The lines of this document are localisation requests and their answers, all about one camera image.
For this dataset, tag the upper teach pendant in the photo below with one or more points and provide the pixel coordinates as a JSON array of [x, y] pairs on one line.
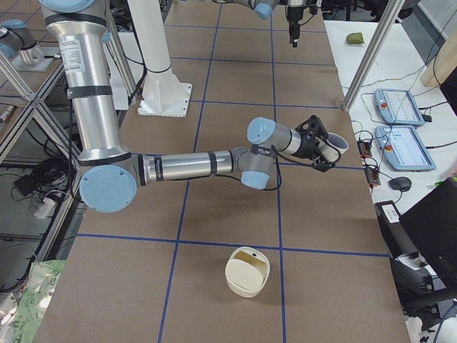
[[398, 107]]

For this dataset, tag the lower teach pendant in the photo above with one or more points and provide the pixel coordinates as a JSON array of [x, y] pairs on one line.
[[401, 147]]

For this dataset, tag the white plastic mug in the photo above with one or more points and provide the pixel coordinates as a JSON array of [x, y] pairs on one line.
[[333, 147]]

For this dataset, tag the aluminium frame post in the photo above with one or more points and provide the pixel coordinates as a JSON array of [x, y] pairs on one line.
[[379, 36]]

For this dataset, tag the green cloth pouch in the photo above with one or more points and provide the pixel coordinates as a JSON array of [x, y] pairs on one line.
[[355, 38]]

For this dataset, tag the green patterned bag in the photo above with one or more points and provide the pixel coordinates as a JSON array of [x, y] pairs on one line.
[[23, 311]]

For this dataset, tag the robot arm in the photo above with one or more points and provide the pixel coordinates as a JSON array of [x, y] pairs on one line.
[[206, 107], [264, 8]]

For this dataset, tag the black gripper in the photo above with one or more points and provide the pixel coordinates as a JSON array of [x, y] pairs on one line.
[[293, 18], [308, 146]]

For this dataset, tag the small robot arm base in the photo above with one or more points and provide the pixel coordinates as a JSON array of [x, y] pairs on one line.
[[18, 45]]

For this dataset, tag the white pedestal base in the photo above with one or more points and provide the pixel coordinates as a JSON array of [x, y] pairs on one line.
[[163, 94]]

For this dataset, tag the black computer mouse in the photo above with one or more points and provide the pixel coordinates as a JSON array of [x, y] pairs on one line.
[[402, 184]]

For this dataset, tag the cream round container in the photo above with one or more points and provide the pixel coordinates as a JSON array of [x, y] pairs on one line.
[[247, 271]]

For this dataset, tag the black printer device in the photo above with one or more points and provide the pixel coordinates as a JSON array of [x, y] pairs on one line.
[[422, 246]]

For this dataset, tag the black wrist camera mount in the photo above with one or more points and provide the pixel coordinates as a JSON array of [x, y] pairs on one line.
[[312, 129]]

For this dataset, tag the teach pendant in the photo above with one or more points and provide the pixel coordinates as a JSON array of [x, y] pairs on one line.
[[401, 147], [398, 107]]

